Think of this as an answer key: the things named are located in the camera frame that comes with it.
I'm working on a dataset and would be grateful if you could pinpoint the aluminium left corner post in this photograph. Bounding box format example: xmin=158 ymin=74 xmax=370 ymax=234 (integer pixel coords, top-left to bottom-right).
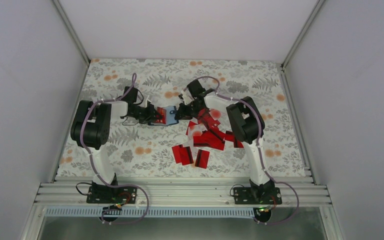
xmin=51 ymin=0 xmax=91 ymax=66

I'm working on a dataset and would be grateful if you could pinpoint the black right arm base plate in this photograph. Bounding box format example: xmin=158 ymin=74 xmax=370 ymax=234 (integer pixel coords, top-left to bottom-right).
xmin=231 ymin=186 xmax=283 ymax=205

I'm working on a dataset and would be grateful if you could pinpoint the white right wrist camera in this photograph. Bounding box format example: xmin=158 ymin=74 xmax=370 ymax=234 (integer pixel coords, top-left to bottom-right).
xmin=178 ymin=90 xmax=194 ymax=105

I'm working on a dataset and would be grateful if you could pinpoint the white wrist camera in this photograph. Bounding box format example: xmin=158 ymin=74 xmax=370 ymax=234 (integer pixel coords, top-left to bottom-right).
xmin=178 ymin=90 xmax=194 ymax=105
xmin=144 ymin=95 xmax=152 ymax=108

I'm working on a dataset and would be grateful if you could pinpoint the red card far right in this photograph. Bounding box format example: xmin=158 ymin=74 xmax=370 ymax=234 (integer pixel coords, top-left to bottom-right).
xmin=224 ymin=131 xmax=244 ymax=149

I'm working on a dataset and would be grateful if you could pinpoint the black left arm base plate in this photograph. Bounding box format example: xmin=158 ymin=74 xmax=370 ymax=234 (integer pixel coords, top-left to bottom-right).
xmin=86 ymin=184 xmax=138 ymax=205

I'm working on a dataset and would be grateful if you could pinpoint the floral patterned table cloth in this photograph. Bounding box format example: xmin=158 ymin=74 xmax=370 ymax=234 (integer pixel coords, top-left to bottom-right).
xmin=56 ymin=58 xmax=307 ymax=178

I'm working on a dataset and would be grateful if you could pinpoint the aluminium right corner post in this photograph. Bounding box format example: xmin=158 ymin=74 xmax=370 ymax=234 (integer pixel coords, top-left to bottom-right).
xmin=280 ymin=0 xmax=326 ymax=70

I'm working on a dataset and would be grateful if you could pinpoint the red card front middle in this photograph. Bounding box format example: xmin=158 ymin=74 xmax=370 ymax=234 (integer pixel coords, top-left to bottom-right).
xmin=179 ymin=146 xmax=194 ymax=166

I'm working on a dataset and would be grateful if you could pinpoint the red card pile centre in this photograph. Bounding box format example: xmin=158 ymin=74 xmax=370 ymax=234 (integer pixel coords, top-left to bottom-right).
xmin=186 ymin=109 xmax=225 ymax=151

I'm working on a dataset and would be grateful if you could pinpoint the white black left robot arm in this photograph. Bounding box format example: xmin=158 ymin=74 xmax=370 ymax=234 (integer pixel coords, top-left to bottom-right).
xmin=70 ymin=86 xmax=166 ymax=203

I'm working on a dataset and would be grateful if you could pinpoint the grey slotted cable duct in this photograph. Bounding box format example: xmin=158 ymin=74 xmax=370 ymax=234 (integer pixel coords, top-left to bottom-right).
xmin=44 ymin=206 xmax=254 ymax=219

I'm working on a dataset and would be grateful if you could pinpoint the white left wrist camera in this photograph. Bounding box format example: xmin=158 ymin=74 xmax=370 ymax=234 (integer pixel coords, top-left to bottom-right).
xmin=144 ymin=95 xmax=152 ymax=108

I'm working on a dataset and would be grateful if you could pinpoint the red card front bottom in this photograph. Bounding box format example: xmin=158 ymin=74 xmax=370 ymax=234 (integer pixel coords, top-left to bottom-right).
xmin=195 ymin=149 xmax=210 ymax=169

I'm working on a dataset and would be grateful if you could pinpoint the aluminium front rail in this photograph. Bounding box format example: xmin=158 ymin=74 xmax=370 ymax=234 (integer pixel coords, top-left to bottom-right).
xmin=34 ymin=176 xmax=332 ymax=207

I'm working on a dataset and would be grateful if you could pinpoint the red card front left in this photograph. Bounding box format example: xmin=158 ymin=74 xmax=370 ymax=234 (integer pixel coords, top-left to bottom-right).
xmin=171 ymin=144 xmax=183 ymax=164

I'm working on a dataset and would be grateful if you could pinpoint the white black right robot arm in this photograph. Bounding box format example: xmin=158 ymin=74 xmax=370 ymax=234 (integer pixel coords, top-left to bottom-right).
xmin=175 ymin=78 xmax=275 ymax=204

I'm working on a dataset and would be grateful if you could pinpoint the red VIP card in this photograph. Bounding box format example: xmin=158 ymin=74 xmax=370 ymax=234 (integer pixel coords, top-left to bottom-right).
xmin=154 ymin=107 xmax=167 ymax=125

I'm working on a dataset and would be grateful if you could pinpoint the navy blue card holder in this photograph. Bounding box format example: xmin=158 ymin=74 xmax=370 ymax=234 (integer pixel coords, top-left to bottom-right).
xmin=148 ymin=105 xmax=179 ymax=126

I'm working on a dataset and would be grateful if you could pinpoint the aluminium corner post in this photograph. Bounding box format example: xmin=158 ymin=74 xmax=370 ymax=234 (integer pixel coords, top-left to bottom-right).
xmin=280 ymin=0 xmax=326 ymax=70
xmin=51 ymin=0 xmax=91 ymax=66

